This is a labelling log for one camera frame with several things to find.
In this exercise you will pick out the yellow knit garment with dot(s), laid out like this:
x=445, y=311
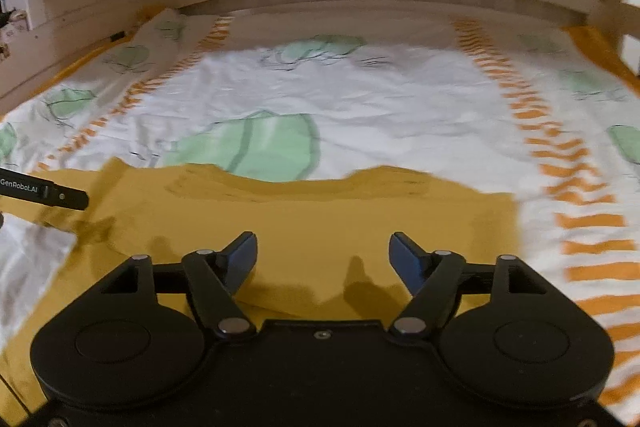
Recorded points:
x=310, y=227

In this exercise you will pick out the white printed blanket orange stripes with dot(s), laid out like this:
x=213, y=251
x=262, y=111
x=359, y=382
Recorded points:
x=400, y=107

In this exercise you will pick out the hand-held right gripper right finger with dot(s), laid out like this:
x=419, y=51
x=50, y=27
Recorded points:
x=402, y=257

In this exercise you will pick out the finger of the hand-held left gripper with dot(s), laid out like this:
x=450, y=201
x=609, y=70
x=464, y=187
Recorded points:
x=67, y=198

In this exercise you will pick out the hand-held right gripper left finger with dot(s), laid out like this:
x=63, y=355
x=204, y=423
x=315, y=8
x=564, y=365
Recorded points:
x=243, y=254

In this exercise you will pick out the yellow bed sheet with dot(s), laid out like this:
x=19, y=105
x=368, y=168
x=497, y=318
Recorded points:
x=597, y=44

